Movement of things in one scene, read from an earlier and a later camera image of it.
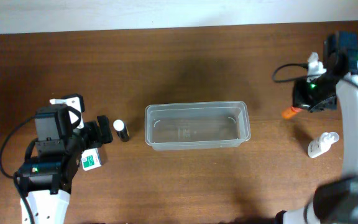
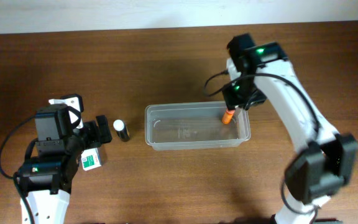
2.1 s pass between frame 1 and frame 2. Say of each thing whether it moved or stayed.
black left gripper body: stayed
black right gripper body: moved
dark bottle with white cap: stayed
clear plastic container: stayed
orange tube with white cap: moved
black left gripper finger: stayed
